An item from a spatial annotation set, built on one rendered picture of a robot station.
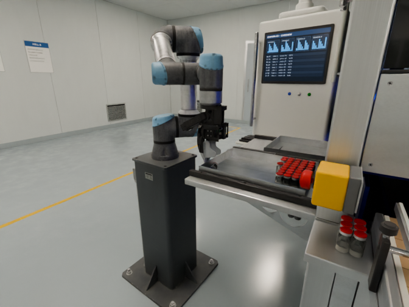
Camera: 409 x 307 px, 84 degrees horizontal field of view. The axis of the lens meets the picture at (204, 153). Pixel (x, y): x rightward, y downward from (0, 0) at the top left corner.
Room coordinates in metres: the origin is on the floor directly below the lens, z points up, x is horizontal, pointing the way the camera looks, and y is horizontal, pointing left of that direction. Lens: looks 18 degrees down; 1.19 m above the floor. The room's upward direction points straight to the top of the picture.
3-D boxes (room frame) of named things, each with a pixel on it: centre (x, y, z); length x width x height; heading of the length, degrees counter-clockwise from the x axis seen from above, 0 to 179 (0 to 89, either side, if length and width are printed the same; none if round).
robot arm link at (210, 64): (0.77, -0.02, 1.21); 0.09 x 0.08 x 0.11; 13
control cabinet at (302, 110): (1.56, -0.60, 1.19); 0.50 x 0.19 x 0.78; 50
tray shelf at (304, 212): (0.86, -0.32, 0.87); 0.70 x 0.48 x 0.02; 148
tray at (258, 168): (0.74, -0.19, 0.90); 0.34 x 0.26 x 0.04; 57
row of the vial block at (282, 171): (0.69, -0.27, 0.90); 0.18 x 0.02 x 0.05; 147
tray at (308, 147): (0.97, -0.47, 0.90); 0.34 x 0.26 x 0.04; 58
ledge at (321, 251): (0.37, -0.28, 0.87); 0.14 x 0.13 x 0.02; 58
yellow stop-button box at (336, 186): (0.41, -0.26, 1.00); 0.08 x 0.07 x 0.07; 58
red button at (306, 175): (0.43, -0.22, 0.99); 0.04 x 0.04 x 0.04; 58
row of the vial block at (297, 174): (0.67, -0.30, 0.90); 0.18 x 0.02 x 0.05; 147
